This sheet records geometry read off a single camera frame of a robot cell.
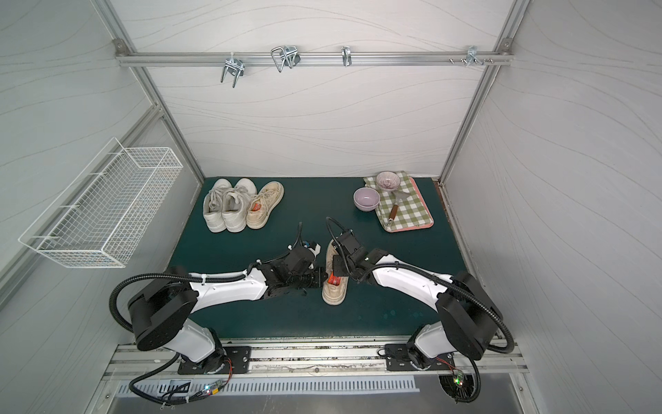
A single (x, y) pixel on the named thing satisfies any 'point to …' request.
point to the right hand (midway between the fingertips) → (337, 262)
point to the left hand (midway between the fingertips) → (331, 279)
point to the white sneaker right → (234, 204)
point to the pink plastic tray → (426, 207)
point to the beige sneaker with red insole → (334, 288)
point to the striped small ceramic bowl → (388, 180)
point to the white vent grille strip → (377, 384)
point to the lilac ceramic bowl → (366, 198)
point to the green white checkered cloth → (411, 211)
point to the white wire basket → (103, 216)
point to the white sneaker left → (212, 205)
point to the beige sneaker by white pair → (263, 203)
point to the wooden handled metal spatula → (398, 196)
